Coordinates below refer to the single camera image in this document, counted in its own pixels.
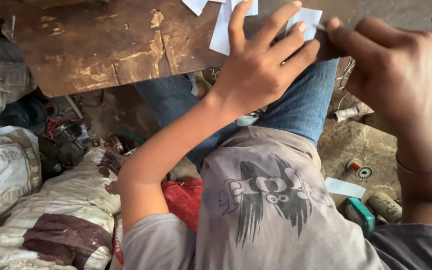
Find white sack with brown print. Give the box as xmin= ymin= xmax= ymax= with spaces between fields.
xmin=0 ymin=125 xmax=43 ymax=230

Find person's right hand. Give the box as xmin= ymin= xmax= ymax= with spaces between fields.
xmin=326 ymin=17 xmax=432 ymax=151

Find grey round plastic disc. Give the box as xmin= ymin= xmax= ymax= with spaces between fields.
xmin=355 ymin=166 xmax=374 ymax=181

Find teal plastic tool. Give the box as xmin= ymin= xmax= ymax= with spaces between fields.
xmin=343 ymin=197 xmax=376 ymax=236

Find blue jeans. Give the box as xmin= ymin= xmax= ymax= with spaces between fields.
xmin=133 ymin=58 xmax=340 ymax=173

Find orange copper wire spool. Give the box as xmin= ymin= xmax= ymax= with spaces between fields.
xmin=345 ymin=158 xmax=363 ymax=173

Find white paper sheet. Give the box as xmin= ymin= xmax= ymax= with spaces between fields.
xmin=324 ymin=177 xmax=367 ymax=200

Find white paper offcut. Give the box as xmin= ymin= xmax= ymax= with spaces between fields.
xmin=181 ymin=0 xmax=209 ymax=17
xmin=232 ymin=0 xmax=259 ymax=17

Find heap of motor parts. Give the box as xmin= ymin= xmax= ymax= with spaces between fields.
xmin=0 ymin=94 xmax=142 ymax=179

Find thin metal bangle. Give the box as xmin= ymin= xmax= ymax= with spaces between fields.
xmin=396 ymin=153 xmax=432 ymax=176

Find small white paper rectangle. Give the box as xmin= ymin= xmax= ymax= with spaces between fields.
xmin=286 ymin=7 xmax=323 ymax=41

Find dirty grey cylinder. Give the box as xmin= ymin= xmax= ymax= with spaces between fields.
xmin=367 ymin=191 xmax=403 ymax=224

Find long white paper strip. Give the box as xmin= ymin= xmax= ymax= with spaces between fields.
xmin=209 ymin=0 xmax=239 ymax=56

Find grey printed t-shirt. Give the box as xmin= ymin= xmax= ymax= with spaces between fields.
xmin=120 ymin=125 xmax=432 ymax=270

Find red mesh bag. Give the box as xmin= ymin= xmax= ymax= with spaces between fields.
xmin=161 ymin=177 xmax=204 ymax=232

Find loose white wire strands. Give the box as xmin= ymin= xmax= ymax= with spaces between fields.
xmin=335 ymin=57 xmax=357 ymax=111

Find white thread spool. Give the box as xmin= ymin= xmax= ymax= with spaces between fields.
xmin=332 ymin=106 xmax=364 ymax=123

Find person's left hand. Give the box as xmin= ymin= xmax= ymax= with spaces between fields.
xmin=210 ymin=0 xmax=321 ymax=114

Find worn brown wooden board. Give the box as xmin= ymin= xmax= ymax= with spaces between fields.
xmin=0 ymin=0 xmax=432 ymax=99

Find white sack with maroon patches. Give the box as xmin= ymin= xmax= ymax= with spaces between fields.
xmin=0 ymin=146 xmax=127 ymax=270

